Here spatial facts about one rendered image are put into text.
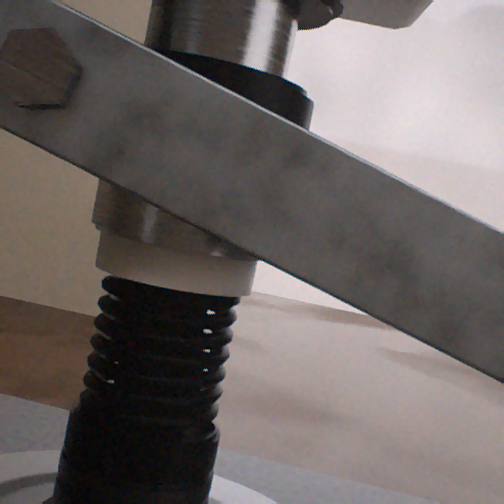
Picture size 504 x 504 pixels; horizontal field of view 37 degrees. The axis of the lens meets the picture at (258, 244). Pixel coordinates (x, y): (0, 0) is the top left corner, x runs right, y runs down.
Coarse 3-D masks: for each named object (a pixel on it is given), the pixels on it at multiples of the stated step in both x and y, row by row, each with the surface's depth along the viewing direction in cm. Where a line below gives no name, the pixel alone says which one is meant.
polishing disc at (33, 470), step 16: (0, 464) 39; (16, 464) 40; (32, 464) 40; (48, 464) 41; (0, 480) 37; (16, 480) 38; (32, 480) 38; (48, 480) 38; (224, 480) 43; (0, 496) 36; (16, 496) 36; (32, 496) 36; (48, 496) 37; (224, 496) 41; (240, 496) 41; (256, 496) 42
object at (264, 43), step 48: (192, 0) 30; (240, 0) 30; (288, 0) 31; (192, 48) 30; (240, 48) 30; (288, 48) 32; (288, 96) 30; (96, 192) 32; (144, 240) 30; (192, 240) 29
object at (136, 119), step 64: (0, 0) 26; (0, 64) 26; (64, 64) 26; (128, 64) 27; (64, 128) 27; (128, 128) 27; (192, 128) 27; (256, 128) 27; (128, 192) 27; (192, 192) 27; (256, 192) 27; (320, 192) 27; (384, 192) 27; (256, 256) 27; (320, 256) 27; (384, 256) 27; (448, 256) 27; (384, 320) 27; (448, 320) 27
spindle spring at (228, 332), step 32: (128, 288) 31; (96, 320) 32; (160, 320) 30; (192, 320) 31; (224, 320) 32; (96, 352) 33; (128, 352) 31; (160, 352) 31; (224, 352) 33; (96, 384) 31; (160, 384) 30; (192, 384) 31; (128, 416) 31; (160, 416) 31; (192, 416) 31
